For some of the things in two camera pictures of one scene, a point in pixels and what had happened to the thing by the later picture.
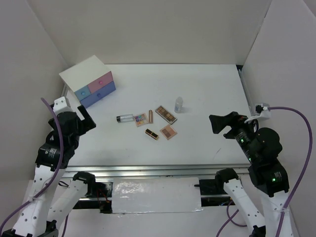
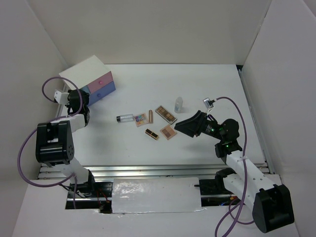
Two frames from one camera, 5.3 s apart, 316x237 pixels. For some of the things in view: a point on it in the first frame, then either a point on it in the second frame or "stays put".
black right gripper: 233,118 -> 193,126
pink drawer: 100,82 stays put
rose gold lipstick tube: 150,116 stays put
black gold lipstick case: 151,134 stays put
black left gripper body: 76,140 -> 86,95
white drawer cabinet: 90,80 stays put
